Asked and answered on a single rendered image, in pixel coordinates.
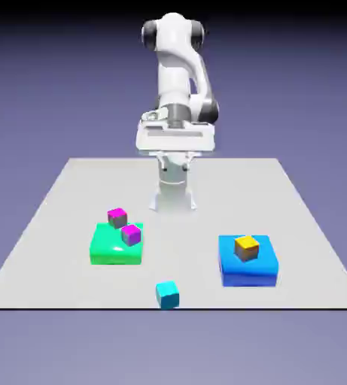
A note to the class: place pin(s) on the large green box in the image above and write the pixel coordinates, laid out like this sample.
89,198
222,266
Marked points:
113,249

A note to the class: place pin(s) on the large blue box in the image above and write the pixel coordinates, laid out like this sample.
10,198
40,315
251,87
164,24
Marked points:
251,270

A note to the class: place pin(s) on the small yellow cube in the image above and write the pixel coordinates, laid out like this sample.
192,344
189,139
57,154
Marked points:
246,248

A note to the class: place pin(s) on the small magenta cube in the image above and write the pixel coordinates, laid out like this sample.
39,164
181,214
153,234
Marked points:
117,217
131,235

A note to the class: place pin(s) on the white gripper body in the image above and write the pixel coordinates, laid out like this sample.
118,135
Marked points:
175,140

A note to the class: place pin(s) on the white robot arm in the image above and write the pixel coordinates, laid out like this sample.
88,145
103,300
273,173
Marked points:
173,75

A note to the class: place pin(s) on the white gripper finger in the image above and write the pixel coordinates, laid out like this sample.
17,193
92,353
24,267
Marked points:
162,161
187,161

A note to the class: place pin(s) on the small cyan cube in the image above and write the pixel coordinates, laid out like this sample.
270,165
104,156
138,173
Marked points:
167,295

